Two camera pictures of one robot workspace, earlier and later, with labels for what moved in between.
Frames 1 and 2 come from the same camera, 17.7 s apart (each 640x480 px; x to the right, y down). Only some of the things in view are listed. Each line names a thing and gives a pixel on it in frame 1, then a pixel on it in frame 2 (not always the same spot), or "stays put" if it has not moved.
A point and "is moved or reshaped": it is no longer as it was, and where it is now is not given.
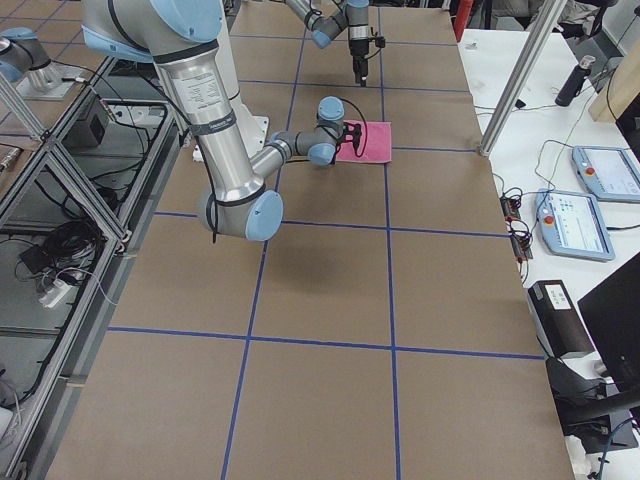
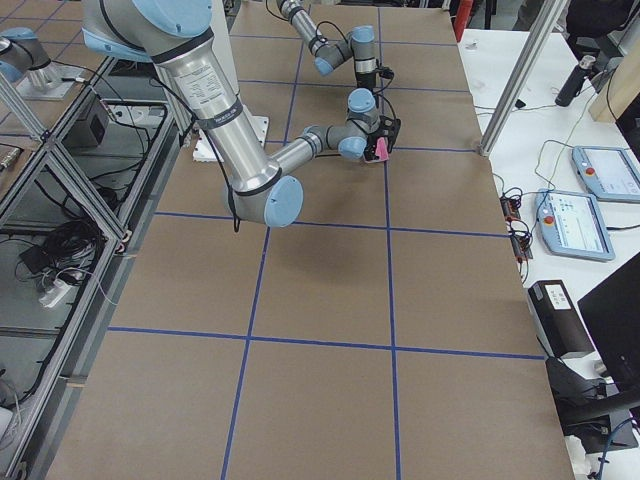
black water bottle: [575, 81] stays put
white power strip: [55, 294] stays put
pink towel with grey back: [378, 148] is moved or reshaped
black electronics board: [520, 234] stays put
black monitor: [613, 315] stays put
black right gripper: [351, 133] -> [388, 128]
